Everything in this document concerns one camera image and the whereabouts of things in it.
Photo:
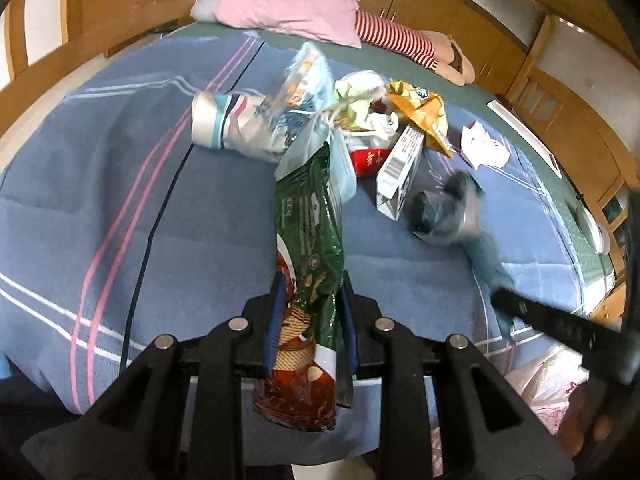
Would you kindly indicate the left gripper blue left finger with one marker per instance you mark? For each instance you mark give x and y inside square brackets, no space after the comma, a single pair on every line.
[277,301]

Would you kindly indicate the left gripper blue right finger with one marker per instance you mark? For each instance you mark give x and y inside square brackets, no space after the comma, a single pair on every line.
[348,323]

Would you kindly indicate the green snack bag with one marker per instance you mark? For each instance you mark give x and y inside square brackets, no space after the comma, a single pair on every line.
[301,392]

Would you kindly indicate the white blue medicine box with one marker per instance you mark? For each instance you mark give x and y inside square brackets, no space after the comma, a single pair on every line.
[395,177]

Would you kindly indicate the white paper cup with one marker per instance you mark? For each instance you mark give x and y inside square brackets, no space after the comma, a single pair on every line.
[231,122]

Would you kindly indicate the white pink wrapper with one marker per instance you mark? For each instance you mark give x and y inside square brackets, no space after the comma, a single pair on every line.
[478,148]

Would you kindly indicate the yellow chip bag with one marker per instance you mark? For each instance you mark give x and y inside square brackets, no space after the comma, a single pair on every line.
[425,110]

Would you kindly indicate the white plastic bag red print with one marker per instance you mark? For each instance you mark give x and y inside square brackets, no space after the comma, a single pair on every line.
[546,383]

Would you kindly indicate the white oval device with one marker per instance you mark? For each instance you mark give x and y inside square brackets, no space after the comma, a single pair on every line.
[593,232]

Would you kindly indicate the red cigarette box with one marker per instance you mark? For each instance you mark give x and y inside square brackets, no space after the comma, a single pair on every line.
[368,151]

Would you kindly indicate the blue striped blanket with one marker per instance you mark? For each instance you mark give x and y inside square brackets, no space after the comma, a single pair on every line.
[206,245]

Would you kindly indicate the green crumpled paper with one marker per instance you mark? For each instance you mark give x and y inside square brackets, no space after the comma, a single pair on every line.
[352,109]

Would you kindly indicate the clear printed plastic bag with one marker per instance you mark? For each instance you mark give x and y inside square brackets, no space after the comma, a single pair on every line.
[304,90]

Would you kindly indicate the white flat board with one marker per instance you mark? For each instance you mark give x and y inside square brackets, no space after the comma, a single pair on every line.
[527,135]

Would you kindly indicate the striped plush doll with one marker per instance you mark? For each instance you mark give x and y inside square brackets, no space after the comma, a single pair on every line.
[434,51]

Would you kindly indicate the pink pillow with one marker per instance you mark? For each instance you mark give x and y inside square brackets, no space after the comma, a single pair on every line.
[322,20]

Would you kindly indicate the wooden cabinet wall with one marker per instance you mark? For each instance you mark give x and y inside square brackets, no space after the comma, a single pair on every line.
[497,56]

